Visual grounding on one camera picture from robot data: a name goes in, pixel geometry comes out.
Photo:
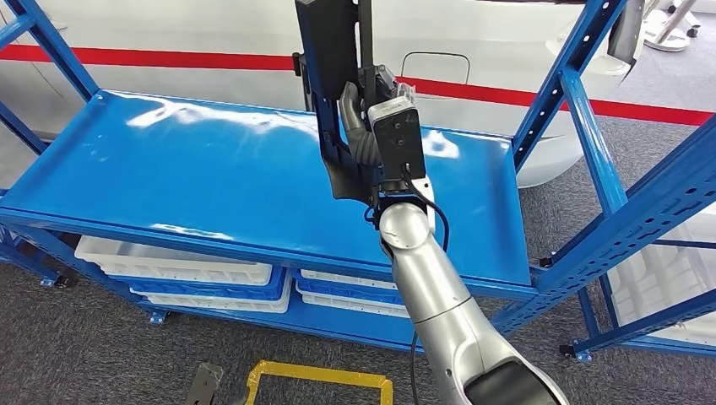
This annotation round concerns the white round stand base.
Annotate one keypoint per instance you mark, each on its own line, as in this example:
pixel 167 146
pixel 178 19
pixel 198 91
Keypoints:
pixel 665 36

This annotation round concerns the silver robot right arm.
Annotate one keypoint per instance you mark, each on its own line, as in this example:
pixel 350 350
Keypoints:
pixel 431 279

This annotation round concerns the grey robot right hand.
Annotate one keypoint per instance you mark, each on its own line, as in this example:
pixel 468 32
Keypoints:
pixel 352 109

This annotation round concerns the long black plastic part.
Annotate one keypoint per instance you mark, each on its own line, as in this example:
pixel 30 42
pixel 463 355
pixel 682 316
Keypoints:
pixel 330 67

